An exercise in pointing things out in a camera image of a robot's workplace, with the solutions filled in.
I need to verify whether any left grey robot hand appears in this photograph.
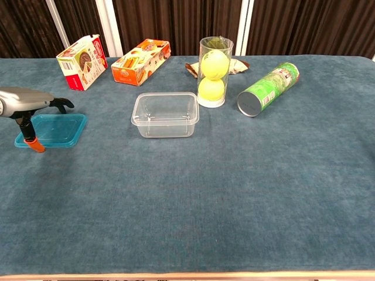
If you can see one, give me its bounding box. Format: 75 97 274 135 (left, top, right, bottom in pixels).
0 87 75 153

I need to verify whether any blue plastic lid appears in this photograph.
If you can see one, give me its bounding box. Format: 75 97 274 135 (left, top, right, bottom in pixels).
14 113 88 149

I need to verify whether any clear plastic container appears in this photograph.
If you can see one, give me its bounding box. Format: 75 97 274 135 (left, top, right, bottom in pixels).
131 92 200 139

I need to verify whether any red white snack box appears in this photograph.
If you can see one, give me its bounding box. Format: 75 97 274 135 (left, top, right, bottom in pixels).
56 34 108 91

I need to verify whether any dark brown curtain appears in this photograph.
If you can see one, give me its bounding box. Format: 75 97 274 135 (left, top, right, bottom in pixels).
54 0 109 56
0 0 64 59
246 0 375 61
112 0 244 56

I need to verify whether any orange biscuit box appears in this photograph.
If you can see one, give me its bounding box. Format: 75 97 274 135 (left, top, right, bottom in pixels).
111 39 172 87

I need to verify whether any teal table cloth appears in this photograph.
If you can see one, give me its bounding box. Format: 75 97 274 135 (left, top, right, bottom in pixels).
0 54 375 276

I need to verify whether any yellow tennis ball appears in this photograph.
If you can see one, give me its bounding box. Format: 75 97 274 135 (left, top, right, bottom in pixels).
200 49 230 80
197 76 225 102

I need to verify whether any clear tennis ball tube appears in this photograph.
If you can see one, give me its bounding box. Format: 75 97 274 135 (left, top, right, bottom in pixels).
197 36 234 109

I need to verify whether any white brown snack wrapper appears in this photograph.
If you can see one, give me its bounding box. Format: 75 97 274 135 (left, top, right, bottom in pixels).
185 58 251 79

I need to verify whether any green chips can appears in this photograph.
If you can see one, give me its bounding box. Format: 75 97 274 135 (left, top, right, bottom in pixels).
236 61 301 118

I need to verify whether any white frame pole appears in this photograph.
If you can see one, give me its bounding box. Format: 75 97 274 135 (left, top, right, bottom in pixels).
45 0 71 50
95 0 124 58
236 0 254 56

